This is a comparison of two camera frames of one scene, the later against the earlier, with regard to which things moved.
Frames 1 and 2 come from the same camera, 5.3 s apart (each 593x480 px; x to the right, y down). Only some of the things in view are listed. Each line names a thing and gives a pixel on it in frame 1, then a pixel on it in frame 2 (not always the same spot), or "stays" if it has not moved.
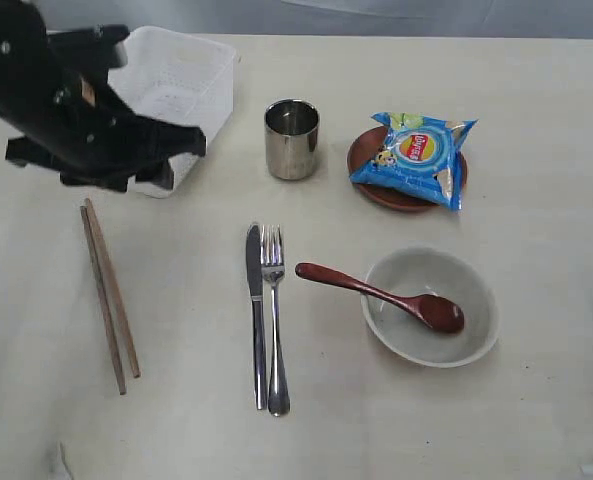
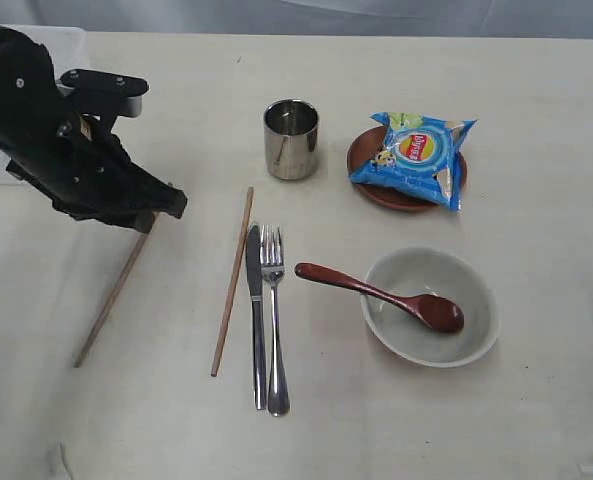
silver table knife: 255,283 stays
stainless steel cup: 291,138 stays
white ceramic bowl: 405,335 stays
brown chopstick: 113,289 to 105,320
